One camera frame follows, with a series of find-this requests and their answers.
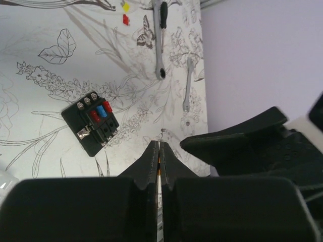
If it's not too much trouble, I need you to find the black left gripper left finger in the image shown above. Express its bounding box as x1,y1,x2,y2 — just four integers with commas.
1,141,159,241

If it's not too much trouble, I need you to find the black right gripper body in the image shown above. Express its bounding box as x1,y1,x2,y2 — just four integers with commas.
216,126,322,187

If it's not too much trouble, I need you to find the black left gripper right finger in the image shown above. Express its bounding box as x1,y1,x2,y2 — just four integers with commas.
159,142,315,241

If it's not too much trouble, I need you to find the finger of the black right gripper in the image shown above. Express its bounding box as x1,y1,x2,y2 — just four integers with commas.
180,106,288,167

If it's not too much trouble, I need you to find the black fuse box base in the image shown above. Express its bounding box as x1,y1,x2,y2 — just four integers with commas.
61,91,119,157

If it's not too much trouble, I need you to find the red blade fuse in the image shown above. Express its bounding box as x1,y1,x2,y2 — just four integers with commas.
102,101,113,113
90,110,101,124

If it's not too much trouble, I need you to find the blue blade fuse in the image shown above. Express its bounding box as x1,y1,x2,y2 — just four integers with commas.
96,105,107,118

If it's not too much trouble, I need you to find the clear plastic fuse box cover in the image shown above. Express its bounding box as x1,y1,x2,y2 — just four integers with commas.
0,170,19,202

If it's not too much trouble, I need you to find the small red fuse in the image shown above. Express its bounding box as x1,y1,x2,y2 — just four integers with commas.
123,14,130,26

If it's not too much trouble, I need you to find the small yellow fuse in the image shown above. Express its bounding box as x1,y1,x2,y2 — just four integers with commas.
121,2,130,13

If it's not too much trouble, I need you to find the silver open end wrench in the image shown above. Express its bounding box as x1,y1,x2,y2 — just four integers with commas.
183,57,194,112

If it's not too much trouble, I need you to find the ratchet wrench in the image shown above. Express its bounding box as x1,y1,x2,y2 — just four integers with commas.
151,1,166,80

